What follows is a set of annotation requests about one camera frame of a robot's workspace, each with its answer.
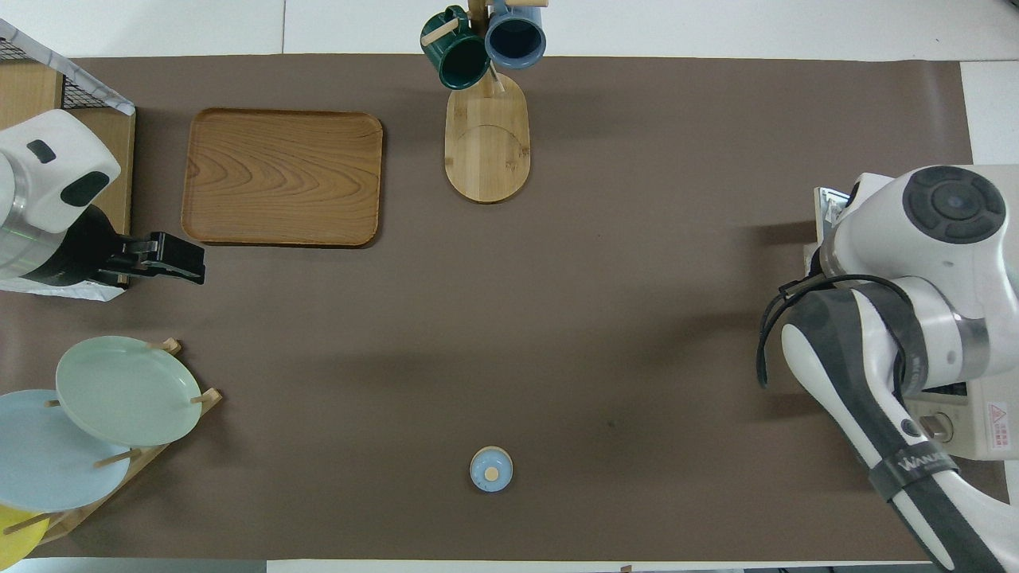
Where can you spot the pale blue rack plate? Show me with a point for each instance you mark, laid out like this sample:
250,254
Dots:
40,469

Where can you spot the yellow plate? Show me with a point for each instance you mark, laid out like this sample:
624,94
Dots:
12,533

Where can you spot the oven door with glass window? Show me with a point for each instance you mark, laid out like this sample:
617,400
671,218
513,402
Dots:
828,199

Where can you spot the beige toaster oven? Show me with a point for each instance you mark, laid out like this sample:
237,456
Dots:
999,430

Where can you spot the brown table mat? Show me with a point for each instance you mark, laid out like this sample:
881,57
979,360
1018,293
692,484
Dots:
557,318

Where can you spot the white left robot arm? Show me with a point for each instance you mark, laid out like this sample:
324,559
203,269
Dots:
48,167

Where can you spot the dark green mug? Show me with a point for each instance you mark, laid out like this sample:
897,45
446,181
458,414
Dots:
458,52

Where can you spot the grey-blue mug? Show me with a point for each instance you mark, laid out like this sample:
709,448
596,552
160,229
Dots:
516,36

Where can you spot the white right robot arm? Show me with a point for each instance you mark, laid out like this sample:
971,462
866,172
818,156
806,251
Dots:
939,239

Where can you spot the wooden dish rack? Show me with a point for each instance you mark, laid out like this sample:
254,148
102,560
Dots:
151,458

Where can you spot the pale green plate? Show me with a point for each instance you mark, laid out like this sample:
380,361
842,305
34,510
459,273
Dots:
119,390

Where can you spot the wooden serving tray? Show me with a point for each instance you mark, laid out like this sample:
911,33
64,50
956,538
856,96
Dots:
279,175

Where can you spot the beige oven knob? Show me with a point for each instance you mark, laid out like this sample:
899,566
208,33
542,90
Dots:
939,428

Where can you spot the wooden mug tree stand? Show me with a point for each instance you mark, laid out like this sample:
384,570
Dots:
486,143

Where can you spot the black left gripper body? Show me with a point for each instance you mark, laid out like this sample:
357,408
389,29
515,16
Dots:
167,256

